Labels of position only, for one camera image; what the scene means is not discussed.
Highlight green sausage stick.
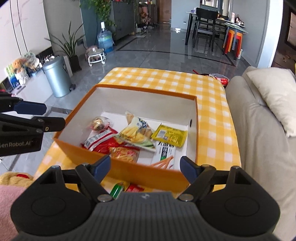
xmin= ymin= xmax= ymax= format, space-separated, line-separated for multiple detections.
xmin=110 ymin=182 xmax=125 ymax=199

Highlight red snack packet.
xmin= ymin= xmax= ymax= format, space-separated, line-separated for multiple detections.
xmin=80 ymin=127 xmax=127 ymax=155

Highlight red sausage stick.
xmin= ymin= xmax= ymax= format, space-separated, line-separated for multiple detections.
xmin=126 ymin=184 xmax=144 ymax=192

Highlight white spicy strips packet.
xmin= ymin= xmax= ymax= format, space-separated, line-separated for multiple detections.
xmin=150 ymin=142 xmax=176 ymax=170

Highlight Mimi shrimp sticks bag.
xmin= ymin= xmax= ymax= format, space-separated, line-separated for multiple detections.
xmin=109 ymin=147 xmax=139 ymax=163

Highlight yellow snack packet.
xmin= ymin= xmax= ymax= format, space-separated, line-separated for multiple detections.
xmin=152 ymin=125 xmax=188 ymax=148

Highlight clear chocolate cake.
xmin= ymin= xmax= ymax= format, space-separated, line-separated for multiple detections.
xmin=89 ymin=116 xmax=111 ymax=132

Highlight potato chips bag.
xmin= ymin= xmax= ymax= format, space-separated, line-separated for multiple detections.
xmin=117 ymin=111 xmax=156 ymax=153

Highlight clutter of toys on console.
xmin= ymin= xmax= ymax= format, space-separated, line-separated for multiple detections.
xmin=6 ymin=51 xmax=42 ymax=89

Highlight yellow checkered tablecloth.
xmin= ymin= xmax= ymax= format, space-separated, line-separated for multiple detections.
xmin=35 ymin=67 xmax=241 ymax=193

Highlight silver pedal trash can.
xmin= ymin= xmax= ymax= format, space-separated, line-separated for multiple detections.
xmin=42 ymin=57 xmax=76 ymax=98

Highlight orange cardboard box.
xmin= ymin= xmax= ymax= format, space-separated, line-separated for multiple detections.
xmin=54 ymin=84 xmax=198 ymax=193

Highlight beige sofa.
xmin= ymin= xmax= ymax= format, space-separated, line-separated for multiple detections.
xmin=226 ymin=66 xmax=295 ymax=240

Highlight potted grass plant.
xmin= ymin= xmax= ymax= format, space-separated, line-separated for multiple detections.
xmin=45 ymin=21 xmax=85 ymax=73

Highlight pink blanket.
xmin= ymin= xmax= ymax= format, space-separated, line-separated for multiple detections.
xmin=0 ymin=185 xmax=25 ymax=240

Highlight snack bag on floor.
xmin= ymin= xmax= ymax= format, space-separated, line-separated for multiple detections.
xmin=192 ymin=69 xmax=229 ymax=88

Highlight small white stool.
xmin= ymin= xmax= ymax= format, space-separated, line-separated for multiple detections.
xmin=87 ymin=48 xmax=106 ymax=67

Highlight blue water jug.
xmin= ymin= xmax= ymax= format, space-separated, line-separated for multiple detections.
xmin=97 ymin=22 xmax=114 ymax=53

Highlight white cushion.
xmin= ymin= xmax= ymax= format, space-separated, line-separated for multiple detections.
xmin=247 ymin=67 xmax=295 ymax=137

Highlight hanging green vine plant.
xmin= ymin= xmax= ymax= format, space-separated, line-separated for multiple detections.
xmin=80 ymin=0 xmax=115 ymax=27

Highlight orange stacked stools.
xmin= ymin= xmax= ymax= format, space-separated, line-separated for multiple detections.
xmin=222 ymin=29 xmax=243 ymax=60

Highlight grey cabinet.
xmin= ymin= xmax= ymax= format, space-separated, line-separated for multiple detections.
xmin=109 ymin=1 xmax=135 ymax=42

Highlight black dining table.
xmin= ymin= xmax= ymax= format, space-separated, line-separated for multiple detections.
xmin=185 ymin=8 xmax=247 ymax=51

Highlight black dining chair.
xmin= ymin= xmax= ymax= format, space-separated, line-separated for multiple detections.
xmin=192 ymin=8 xmax=218 ymax=51

